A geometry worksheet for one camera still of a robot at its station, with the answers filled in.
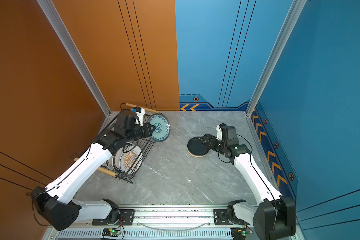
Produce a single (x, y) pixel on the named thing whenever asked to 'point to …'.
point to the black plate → (195, 146)
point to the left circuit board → (111, 232)
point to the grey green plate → (162, 125)
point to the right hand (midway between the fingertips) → (205, 141)
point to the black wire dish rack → (146, 145)
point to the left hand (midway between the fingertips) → (155, 125)
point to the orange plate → (198, 156)
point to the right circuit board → (240, 233)
